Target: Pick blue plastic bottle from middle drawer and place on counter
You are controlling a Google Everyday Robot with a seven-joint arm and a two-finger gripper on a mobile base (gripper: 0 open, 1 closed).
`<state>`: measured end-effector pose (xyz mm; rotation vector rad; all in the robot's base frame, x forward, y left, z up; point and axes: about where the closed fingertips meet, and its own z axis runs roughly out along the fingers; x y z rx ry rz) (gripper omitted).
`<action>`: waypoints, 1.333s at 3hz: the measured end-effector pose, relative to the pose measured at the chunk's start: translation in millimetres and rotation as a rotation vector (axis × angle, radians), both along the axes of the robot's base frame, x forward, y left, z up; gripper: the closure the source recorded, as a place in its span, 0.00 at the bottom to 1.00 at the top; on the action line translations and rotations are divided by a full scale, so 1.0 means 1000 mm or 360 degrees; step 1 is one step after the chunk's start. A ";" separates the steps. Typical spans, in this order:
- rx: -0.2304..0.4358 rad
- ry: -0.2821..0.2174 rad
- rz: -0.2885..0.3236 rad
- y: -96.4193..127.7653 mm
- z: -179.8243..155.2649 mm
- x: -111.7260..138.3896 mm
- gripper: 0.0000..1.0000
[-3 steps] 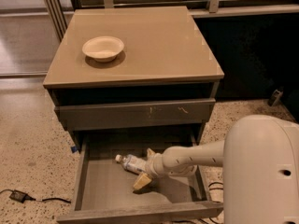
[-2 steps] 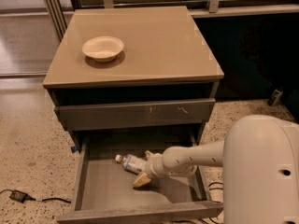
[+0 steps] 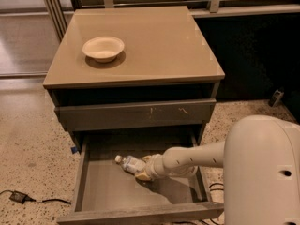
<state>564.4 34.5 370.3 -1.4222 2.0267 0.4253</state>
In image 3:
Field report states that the small dark floor device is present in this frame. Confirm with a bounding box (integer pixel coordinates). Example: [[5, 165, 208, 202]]
[[268, 90, 284, 107]]

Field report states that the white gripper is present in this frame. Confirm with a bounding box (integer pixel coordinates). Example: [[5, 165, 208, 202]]
[[135, 154, 169, 181]]

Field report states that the white paper bowl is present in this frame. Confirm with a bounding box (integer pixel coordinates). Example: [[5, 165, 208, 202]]
[[82, 37, 125, 63]]

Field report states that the blue tape piece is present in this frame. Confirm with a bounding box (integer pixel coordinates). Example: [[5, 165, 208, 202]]
[[70, 146, 78, 154]]

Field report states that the open grey middle drawer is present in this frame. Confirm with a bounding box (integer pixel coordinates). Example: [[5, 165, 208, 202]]
[[57, 131, 223, 225]]

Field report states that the black power adapter with cable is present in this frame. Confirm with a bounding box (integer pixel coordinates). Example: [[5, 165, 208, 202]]
[[0, 189, 70, 204]]

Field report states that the closed grey top drawer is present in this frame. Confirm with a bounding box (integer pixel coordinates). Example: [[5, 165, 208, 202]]
[[55, 99, 216, 131]]

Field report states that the black looped floor cable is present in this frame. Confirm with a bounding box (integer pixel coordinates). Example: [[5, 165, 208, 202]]
[[172, 181, 226, 225]]

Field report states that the grey drawer cabinet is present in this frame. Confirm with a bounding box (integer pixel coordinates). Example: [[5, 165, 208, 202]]
[[43, 7, 225, 147]]

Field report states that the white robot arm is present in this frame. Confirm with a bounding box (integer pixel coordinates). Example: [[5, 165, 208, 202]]
[[135, 115, 300, 225]]

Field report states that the clear plastic water bottle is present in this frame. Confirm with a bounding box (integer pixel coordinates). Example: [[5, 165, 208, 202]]
[[114, 155, 145, 174]]

